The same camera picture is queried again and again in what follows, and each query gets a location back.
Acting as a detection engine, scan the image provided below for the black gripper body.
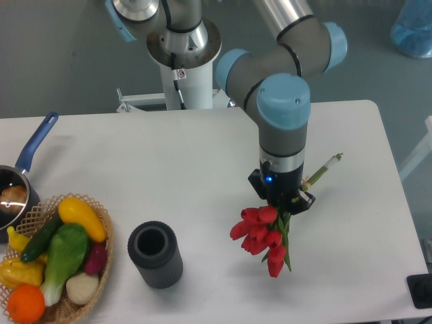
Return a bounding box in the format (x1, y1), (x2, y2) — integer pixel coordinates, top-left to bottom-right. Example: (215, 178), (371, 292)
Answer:
(260, 166), (303, 207)

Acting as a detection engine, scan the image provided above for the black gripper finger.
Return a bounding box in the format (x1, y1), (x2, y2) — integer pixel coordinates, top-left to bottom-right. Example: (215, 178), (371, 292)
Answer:
(283, 190), (315, 215)
(248, 169), (268, 201)

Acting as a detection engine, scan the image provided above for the red tulip bouquet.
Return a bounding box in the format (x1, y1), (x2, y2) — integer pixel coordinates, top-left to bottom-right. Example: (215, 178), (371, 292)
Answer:
(229, 153), (343, 278)

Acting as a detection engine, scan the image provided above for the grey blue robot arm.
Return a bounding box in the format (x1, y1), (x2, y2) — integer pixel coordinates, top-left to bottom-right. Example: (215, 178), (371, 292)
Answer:
(105, 1), (347, 215)

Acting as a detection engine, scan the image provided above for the dark grey ribbed vase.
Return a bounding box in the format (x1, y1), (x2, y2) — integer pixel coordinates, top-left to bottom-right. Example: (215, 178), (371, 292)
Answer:
(128, 221), (184, 289)

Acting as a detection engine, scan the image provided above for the black device at edge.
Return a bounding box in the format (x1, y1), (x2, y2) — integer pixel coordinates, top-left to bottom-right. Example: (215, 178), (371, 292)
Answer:
(406, 273), (432, 309)

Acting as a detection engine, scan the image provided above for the red radish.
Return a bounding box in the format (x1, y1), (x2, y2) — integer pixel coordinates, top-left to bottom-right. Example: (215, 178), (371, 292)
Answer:
(83, 243), (108, 275)

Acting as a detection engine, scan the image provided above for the yellow squash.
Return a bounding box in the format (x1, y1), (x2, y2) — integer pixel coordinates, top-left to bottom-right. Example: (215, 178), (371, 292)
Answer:
(58, 197), (107, 243)

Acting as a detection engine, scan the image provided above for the green bok choy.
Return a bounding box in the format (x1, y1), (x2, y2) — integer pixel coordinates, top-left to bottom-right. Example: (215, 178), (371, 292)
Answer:
(40, 223), (90, 307)

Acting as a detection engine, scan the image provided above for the blue plastic bag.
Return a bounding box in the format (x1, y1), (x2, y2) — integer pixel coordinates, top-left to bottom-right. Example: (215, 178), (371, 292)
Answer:
(390, 1), (431, 59)

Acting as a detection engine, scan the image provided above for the white garlic bulb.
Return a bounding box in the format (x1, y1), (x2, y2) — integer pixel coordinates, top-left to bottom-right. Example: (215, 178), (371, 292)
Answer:
(66, 273), (99, 305)

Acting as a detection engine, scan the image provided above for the woven wicker basket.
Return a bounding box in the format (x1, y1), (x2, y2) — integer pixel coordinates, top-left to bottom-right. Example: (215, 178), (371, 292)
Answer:
(15, 193), (114, 323)

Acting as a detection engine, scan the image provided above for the green cucumber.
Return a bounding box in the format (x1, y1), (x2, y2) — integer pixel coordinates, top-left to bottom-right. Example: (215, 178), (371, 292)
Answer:
(20, 214), (63, 263)

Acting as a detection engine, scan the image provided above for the brown bread roll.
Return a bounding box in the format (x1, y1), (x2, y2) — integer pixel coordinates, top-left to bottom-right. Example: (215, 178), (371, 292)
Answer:
(1, 186), (27, 215)

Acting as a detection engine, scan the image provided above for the small yellow banana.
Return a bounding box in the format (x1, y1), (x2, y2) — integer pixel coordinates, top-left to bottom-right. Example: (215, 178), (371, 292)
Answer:
(7, 226), (30, 253)

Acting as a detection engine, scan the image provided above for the yellow bell pepper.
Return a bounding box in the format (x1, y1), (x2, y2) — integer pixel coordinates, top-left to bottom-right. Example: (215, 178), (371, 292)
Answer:
(1, 257), (45, 290)

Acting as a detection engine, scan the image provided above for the orange fruit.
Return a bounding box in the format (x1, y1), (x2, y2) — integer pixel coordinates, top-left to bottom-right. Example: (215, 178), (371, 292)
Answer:
(7, 284), (45, 323)

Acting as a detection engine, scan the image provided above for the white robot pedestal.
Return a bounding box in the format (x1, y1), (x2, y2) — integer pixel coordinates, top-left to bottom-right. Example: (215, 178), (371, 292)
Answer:
(117, 18), (222, 112)

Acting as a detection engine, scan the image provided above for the white frame at right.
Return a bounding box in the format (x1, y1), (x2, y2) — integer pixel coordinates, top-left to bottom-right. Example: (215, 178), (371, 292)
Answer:
(399, 116), (431, 182)

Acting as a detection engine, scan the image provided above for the blue handled saucepan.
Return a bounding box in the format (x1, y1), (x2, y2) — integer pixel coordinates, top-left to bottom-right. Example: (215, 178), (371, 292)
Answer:
(1, 112), (59, 244)

